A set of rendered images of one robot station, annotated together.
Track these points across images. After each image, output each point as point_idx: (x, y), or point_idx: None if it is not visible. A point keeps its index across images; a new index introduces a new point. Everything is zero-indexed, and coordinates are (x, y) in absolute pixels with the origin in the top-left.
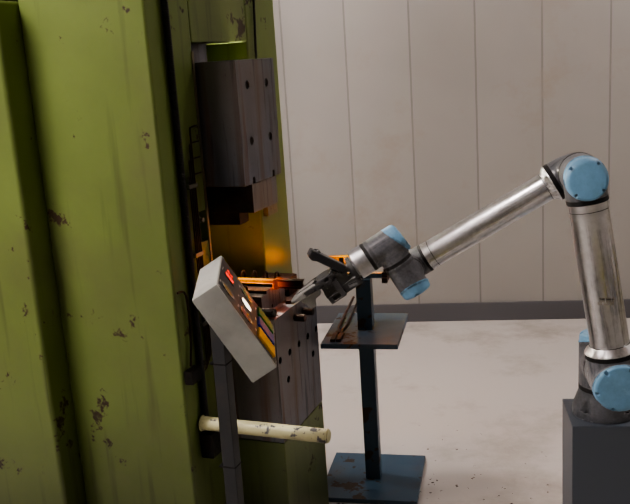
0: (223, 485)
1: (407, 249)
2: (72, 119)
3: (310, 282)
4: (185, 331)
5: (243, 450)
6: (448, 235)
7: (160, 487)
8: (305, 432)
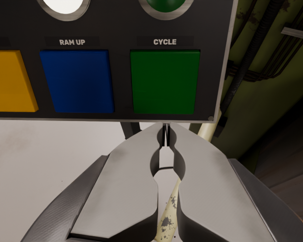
0: (225, 151)
1: None
2: None
3: (244, 209)
4: (242, 12)
5: (253, 161)
6: None
7: None
8: (165, 211)
